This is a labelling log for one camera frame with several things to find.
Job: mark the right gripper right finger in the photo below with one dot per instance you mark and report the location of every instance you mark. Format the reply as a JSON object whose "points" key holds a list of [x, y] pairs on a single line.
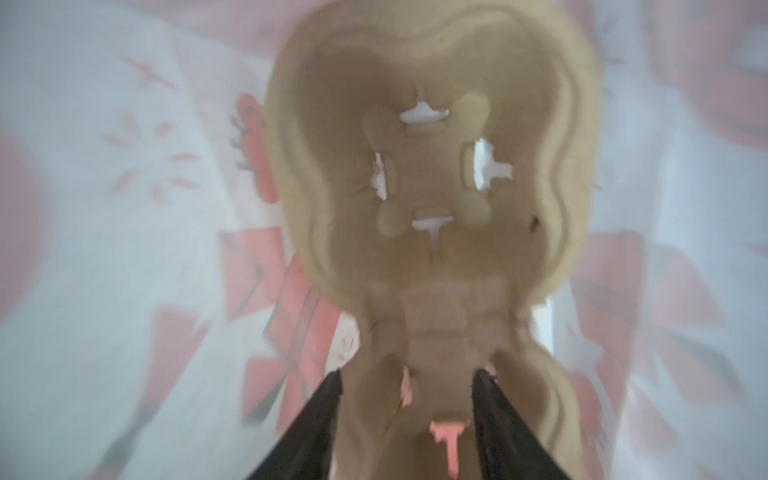
{"points": [[507, 448]]}

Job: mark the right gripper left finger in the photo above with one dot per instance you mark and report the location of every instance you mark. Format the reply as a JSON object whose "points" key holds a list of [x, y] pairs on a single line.
{"points": [[305, 451]]}

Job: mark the red white paper bag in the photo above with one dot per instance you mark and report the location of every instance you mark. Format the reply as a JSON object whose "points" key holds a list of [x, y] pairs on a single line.
{"points": [[153, 321]]}

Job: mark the brown pulp cup carrier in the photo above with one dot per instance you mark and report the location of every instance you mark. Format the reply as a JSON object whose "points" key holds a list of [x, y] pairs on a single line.
{"points": [[435, 161]]}

